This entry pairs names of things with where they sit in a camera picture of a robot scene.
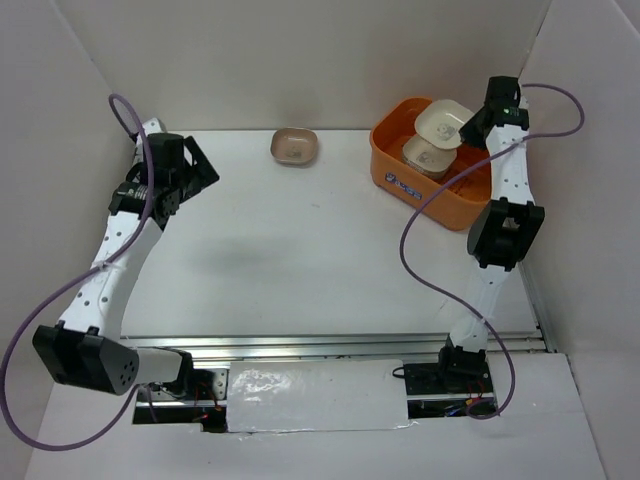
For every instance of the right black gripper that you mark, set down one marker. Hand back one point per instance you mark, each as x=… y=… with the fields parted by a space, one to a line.
x=468 y=134

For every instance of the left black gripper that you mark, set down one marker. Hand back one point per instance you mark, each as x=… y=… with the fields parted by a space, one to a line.
x=201 y=173

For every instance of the cream square plate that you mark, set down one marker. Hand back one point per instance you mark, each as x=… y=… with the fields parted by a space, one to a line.
x=440 y=123
x=427 y=159

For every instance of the brown square plate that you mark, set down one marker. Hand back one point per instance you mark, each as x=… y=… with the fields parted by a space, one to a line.
x=294 y=146

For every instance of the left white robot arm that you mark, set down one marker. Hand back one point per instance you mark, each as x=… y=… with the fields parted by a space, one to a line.
x=84 y=349

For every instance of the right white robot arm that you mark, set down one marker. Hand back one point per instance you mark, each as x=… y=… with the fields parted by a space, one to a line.
x=503 y=232

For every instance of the orange plastic bin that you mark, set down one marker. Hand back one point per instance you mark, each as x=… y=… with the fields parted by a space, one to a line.
x=456 y=208

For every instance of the white foil cover plate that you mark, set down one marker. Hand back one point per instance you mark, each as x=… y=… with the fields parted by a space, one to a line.
x=325 y=396

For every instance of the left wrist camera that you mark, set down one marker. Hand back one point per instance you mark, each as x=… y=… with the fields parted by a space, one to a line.
x=151 y=126

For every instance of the aluminium rail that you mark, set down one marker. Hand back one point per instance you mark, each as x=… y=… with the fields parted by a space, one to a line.
x=307 y=347

